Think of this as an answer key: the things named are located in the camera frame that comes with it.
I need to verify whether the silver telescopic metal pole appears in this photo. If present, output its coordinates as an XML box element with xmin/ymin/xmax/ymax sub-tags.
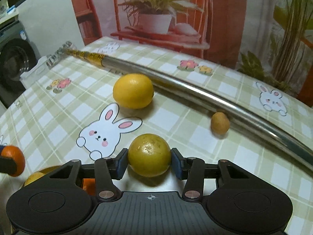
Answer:
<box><xmin>46</xmin><ymin>41</ymin><xmax>312</xmax><ymax>170</ymax></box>

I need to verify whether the yellow lemon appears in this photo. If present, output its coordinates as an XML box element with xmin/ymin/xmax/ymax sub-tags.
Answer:
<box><xmin>113</xmin><ymin>73</ymin><xmax>154</xmax><ymax>109</ymax></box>

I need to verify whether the small orange tangerine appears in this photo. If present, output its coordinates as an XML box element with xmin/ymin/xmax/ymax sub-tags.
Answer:
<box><xmin>83</xmin><ymin>178</ymin><xmax>95</xmax><ymax>196</ymax></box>

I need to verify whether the printed backdrop cloth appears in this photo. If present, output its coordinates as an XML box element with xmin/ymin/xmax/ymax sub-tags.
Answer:
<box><xmin>71</xmin><ymin>0</ymin><xmax>312</xmax><ymax>106</ymax></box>

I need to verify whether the yellow-green round fruit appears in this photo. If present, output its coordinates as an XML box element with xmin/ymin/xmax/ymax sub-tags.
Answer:
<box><xmin>127</xmin><ymin>134</ymin><xmax>171</xmax><ymax>177</ymax></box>

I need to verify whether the checked bunny tablecloth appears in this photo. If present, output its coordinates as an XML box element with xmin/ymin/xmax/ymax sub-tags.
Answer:
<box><xmin>1</xmin><ymin>37</ymin><xmax>312</xmax><ymax>234</ymax></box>

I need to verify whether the washing machine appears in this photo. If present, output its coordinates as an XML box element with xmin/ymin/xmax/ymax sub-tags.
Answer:
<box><xmin>0</xmin><ymin>20</ymin><xmax>38</xmax><ymax>108</ymax></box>

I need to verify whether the small orange mandarin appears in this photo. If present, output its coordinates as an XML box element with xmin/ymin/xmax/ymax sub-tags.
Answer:
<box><xmin>0</xmin><ymin>145</ymin><xmax>25</xmax><ymax>177</ymax></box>

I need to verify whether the small brown kiwi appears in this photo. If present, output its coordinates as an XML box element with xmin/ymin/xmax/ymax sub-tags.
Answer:
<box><xmin>211</xmin><ymin>112</ymin><xmax>230</xmax><ymax>135</ymax></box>

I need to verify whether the white plastic tray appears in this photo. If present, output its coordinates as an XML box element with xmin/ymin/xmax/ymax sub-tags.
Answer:
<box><xmin>20</xmin><ymin>44</ymin><xmax>77</xmax><ymax>89</ymax></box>

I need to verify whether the yellow apple in bowl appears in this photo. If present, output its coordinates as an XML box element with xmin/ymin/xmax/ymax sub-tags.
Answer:
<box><xmin>24</xmin><ymin>172</ymin><xmax>45</xmax><ymax>186</ymax></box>

